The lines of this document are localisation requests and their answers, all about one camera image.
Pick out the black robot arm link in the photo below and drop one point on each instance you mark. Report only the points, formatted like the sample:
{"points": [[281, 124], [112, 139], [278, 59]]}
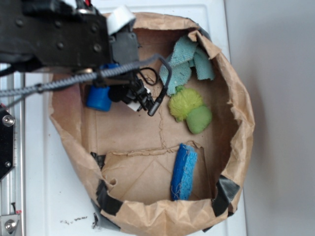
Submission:
{"points": [[53, 35]]}

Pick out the metal corner bracket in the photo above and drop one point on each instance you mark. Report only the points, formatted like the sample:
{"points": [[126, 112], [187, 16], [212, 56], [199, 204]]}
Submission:
{"points": [[9, 224]]}

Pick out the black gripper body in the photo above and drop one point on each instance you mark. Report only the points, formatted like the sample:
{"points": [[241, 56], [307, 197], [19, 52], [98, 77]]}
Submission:
{"points": [[124, 84]]}

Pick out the aluminium extrusion rail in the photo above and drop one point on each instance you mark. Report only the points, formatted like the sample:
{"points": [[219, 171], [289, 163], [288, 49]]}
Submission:
{"points": [[12, 197]]}

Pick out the brown paper bag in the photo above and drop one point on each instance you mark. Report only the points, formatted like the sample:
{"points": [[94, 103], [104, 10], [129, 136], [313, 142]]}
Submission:
{"points": [[125, 159]]}

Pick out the teal cloth rag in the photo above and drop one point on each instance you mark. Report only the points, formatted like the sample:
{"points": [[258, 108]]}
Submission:
{"points": [[186, 55]]}

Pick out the green fuzzy plush toy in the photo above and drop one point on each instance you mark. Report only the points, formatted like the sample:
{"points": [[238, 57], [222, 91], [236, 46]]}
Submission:
{"points": [[187, 105]]}

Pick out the blue sponge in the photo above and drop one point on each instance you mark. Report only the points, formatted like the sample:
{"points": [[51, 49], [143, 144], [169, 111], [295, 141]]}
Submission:
{"points": [[182, 178]]}

